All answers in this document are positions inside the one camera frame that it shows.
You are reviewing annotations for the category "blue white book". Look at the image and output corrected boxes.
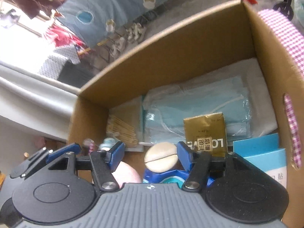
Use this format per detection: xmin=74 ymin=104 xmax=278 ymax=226
xmin=233 ymin=133 xmax=287 ymax=187

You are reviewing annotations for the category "white shoes pair left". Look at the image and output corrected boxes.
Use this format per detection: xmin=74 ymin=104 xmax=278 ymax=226
xmin=110 ymin=36 xmax=127 ymax=57

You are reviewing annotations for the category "blue face mask packet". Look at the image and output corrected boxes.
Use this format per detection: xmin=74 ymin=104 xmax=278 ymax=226
xmin=143 ymin=58 xmax=278 ymax=144

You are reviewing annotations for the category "cotton swab packet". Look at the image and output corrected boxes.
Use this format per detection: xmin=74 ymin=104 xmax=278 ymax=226
xmin=106 ymin=96 xmax=144 ymax=152

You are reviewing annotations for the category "brown cardboard box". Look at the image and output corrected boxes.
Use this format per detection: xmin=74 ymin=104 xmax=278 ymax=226
xmin=67 ymin=0 xmax=303 ymax=227

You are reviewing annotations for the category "pink checkered tablecloth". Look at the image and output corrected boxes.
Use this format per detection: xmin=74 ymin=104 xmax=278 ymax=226
xmin=258 ymin=9 xmax=303 ymax=170

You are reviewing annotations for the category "blue patterned hanging sheet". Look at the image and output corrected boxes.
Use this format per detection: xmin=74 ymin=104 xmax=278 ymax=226
xmin=57 ymin=0 xmax=168 ymax=47

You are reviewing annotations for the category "white curtain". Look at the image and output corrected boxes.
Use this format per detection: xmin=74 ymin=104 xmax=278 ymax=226
xmin=1 ymin=62 xmax=80 ymax=141

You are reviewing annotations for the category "white shoes pair right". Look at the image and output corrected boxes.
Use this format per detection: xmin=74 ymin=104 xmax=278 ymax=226
xmin=126 ymin=23 xmax=147 ymax=43

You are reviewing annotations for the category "teal wet wipes pack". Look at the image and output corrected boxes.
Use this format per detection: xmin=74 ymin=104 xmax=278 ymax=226
xmin=142 ymin=168 xmax=215 ymax=188

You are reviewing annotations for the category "pink plush doll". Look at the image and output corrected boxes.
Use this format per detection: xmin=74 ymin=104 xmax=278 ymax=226
xmin=98 ymin=137 xmax=143 ymax=188

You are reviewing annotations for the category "polka dot cloth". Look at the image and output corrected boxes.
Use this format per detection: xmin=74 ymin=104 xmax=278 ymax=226
xmin=38 ymin=44 xmax=80 ymax=80

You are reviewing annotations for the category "yellow snack packet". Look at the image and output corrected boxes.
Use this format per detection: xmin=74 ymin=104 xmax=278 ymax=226
xmin=183 ymin=112 xmax=227 ymax=157

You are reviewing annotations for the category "white shoes pair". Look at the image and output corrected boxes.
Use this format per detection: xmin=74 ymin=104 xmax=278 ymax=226
xmin=110 ymin=36 xmax=127 ymax=57
xmin=126 ymin=23 xmax=147 ymax=43

